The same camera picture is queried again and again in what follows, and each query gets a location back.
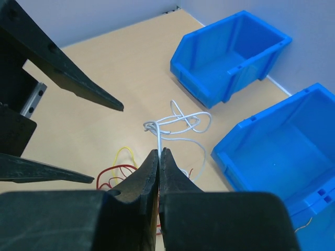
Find middle blue bin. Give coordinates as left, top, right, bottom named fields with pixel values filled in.
left=211, top=83, right=334, bottom=219

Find red yellow wire tangle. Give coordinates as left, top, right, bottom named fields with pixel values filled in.
left=96, top=146, right=194, bottom=233

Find white wires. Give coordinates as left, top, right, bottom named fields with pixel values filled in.
left=142, top=99, right=213, bottom=184

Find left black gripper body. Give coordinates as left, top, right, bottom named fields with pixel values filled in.
left=1, top=29, right=37, bottom=157

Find right blue bin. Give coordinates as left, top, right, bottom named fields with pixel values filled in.
left=291, top=190, right=334, bottom=250

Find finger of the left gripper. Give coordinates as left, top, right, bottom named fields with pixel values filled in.
left=1, top=154, right=94, bottom=184
left=1, top=1, right=124, bottom=111

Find small blue bin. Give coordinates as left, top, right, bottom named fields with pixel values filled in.
left=170, top=10, right=292, bottom=109

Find aluminium rail frame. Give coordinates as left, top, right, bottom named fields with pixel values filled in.
left=20, top=82, right=47, bottom=118

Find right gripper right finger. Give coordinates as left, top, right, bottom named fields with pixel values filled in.
left=159, top=148, right=300, bottom=250

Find wires in right bin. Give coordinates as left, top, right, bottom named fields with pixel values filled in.
left=293, top=216, right=314, bottom=233

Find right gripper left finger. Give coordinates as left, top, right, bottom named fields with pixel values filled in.
left=1, top=150, right=159, bottom=250

